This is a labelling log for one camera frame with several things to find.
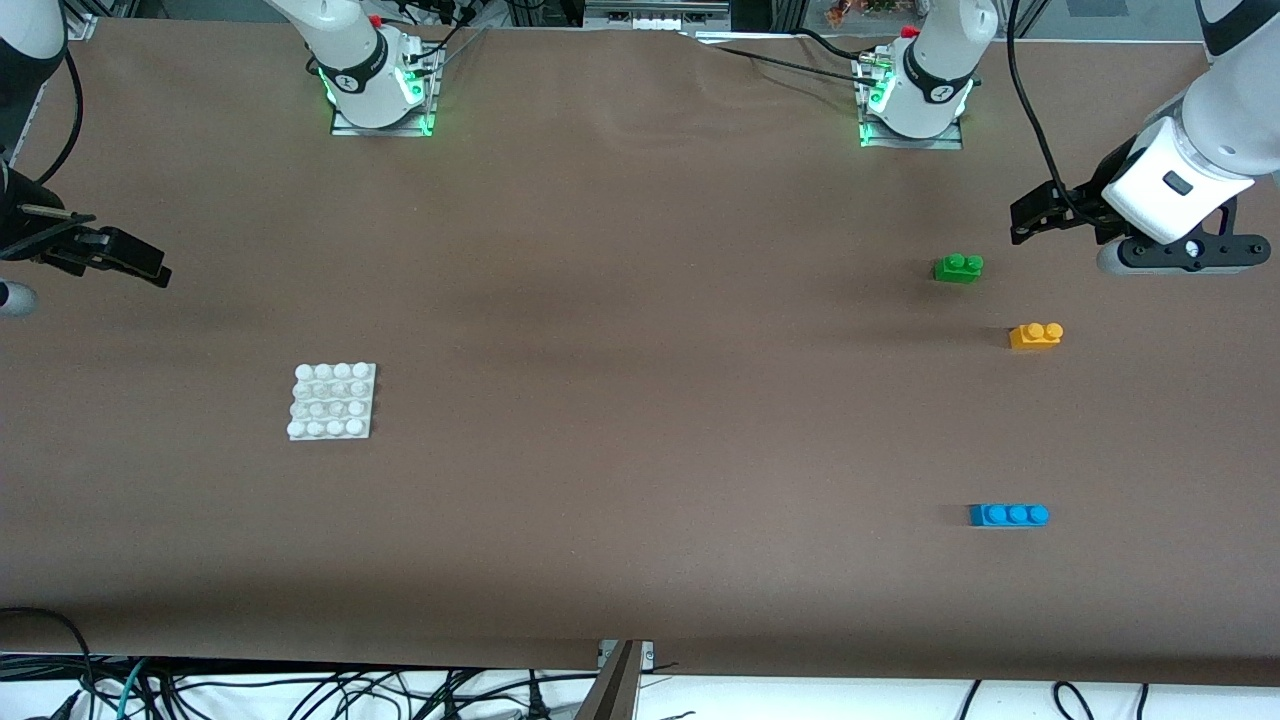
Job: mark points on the aluminium camera post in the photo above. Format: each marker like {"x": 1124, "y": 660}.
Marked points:
{"x": 618, "y": 690}

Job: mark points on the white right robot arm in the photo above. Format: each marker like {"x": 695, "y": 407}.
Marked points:
{"x": 350, "y": 50}

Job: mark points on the white studded base plate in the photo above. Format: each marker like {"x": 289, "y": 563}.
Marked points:
{"x": 332, "y": 402}

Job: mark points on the white power strip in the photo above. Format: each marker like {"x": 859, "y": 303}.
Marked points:
{"x": 650, "y": 20}

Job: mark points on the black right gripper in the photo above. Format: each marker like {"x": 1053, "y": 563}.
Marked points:
{"x": 22, "y": 232}

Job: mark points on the colourful small parts pile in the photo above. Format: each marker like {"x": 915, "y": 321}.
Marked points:
{"x": 850, "y": 10}

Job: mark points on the yellow two-stud block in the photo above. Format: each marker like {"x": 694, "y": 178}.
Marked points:
{"x": 1030, "y": 338}

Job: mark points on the aluminium frame corner bracket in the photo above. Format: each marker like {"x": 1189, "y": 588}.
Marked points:
{"x": 82, "y": 25}

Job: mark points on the green two-stud block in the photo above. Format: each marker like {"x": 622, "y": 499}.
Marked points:
{"x": 958, "y": 270}

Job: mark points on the blue three-stud block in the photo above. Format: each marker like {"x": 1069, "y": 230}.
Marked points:
{"x": 1005, "y": 516}

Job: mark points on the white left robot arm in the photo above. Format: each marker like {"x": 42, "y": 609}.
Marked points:
{"x": 1230, "y": 120}

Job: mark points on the brown table cover sheet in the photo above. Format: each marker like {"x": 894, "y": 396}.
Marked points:
{"x": 800, "y": 450}

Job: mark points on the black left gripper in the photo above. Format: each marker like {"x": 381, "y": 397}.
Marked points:
{"x": 1091, "y": 196}

